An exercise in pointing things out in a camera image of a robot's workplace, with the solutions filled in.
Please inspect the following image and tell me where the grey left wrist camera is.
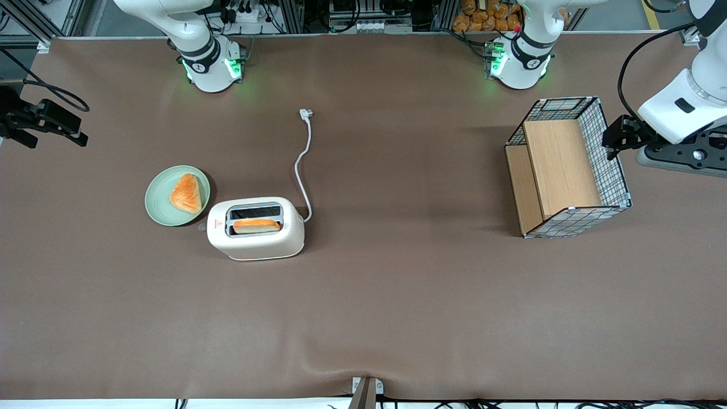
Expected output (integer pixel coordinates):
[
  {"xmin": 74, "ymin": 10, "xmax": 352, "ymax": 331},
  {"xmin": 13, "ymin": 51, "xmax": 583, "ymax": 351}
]
[{"xmin": 636, "ymin": 130, "xmax": 727, "ymax": 178}]

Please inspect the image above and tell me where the wire basket with wooden shelf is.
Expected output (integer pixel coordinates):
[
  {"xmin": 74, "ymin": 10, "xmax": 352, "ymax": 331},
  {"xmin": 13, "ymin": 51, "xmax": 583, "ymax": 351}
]
[{"xmin": 504, "ymin": 97, "xmax": 632, "ymax": 239}]

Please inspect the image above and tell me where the white two-slot toaster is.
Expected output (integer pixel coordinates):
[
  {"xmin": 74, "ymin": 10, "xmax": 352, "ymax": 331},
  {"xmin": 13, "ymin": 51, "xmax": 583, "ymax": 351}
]
[{"xmin": 206, "ymin": 197, "xmax": 306, "ymax": 261}]

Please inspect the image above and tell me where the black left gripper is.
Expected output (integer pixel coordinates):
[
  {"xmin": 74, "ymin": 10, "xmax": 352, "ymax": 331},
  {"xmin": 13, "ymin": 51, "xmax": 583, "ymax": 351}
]
[{"xmin": 602, "ymin": 115, "xmax": 654, "ymax": 161}]

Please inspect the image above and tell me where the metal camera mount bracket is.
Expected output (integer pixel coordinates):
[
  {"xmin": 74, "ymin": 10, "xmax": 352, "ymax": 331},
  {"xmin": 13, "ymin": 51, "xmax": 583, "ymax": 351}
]
[{"xmin": 348, "ymin": 376, "xmax": 385, "ymax": 409}]

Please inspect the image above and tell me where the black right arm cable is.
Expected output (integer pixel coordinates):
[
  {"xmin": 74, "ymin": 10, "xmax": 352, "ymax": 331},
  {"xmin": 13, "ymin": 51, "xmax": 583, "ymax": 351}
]
[{"xmin": 0, "ymin": 48, "xmax": 90, "ymax": 112}]

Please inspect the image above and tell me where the bread slice in toaster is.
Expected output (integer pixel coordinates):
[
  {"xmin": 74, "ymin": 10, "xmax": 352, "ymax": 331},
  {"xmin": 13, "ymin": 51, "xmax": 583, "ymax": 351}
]
[{"xmin": 233, "ymin": 218, "xmax": 281, "ymax": 235}]

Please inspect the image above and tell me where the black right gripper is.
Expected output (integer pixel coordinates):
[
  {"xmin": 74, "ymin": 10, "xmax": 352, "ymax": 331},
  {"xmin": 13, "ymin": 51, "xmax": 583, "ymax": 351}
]
[{"xmin": 0, "ymin": 85, "xmax": 89, "ymax": 149}]

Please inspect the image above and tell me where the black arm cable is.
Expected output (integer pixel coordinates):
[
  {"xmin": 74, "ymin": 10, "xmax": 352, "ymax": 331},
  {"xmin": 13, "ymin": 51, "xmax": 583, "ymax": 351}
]
[
  {"xmin": 618, "ymin": 23, "xmax": 696, "ymax": 121},
  {"xmin": 0, "ymin": 48, "xmax": 90, "ymax": 112}
]

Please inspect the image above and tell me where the bag of brown pastries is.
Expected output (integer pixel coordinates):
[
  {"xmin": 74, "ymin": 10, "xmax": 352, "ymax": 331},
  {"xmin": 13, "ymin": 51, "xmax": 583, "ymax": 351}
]
[{"xmin": 453, "ymin": 0, "xmax": 522, "ymax": 33}]

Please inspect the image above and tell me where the pale green round plate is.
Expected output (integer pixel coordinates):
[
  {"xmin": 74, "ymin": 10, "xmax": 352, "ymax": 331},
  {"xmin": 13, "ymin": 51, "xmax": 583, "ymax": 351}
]
[{"xmin": 144, "ymin": 165, "xmax": 211, "ymax": 227}]

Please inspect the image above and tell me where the brown table cover mat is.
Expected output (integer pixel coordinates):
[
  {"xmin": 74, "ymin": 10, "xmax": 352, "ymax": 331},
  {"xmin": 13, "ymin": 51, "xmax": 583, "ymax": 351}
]
[{"xmin": 0, "ymin": 33, "xmax": 727, "ymax": 401}]

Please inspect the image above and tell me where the white power strip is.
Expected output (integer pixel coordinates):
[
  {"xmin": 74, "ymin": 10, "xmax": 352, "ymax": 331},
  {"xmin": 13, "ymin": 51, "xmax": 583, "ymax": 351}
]
[{"xmin": 224, "ymin": 0, "xmax": 268, "ymax": 23}]

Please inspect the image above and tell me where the white toaster power cord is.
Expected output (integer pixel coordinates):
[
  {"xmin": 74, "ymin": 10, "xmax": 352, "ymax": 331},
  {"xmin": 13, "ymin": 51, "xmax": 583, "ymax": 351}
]
[{"xmin": 294, "ymin": 109, "xmax": 315, "ymax": 223}]

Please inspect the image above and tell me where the triangular orange bread piece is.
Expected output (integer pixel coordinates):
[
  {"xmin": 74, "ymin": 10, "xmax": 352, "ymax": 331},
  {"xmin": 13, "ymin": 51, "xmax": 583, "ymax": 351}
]
[{"xmin": 170, "ymin": 173, "xmax": 203, "ymax": 214}]

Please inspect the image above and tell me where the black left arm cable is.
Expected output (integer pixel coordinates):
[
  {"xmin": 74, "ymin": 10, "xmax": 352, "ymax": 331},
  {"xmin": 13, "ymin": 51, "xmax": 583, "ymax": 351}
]
[{"xmin": 618, "ymin": 23, "xmax": 696, "ymax": 121}]

